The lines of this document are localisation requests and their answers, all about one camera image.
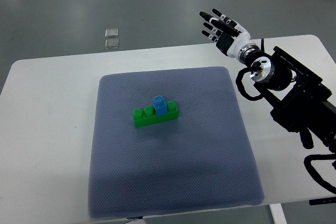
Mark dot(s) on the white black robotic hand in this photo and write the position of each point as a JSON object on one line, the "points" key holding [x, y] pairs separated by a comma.
{"points": [[230, 37]]}

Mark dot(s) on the small blue block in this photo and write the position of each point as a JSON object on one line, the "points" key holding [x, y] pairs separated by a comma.
{"points": [[159, 105]]}

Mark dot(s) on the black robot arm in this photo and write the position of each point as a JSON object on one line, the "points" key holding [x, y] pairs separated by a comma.
{"points": [[298, 98]]}

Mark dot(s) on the long green block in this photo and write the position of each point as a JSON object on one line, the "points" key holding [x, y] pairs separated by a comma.
{"points": [[148, 116]]}

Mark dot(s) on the upper metal floor plate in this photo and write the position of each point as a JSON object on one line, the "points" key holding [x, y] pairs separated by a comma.
{"points": [[111, 32]]}

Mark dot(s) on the blue-grey foam mat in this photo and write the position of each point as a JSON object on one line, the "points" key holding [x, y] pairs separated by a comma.
{"points": [[201, 160]]}

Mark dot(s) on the white table leg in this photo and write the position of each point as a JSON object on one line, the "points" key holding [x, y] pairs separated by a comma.
{"points": [[277, 214]]}

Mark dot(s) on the black table control panel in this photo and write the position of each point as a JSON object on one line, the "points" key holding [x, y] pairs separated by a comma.
{"points": [[322, 201]]}

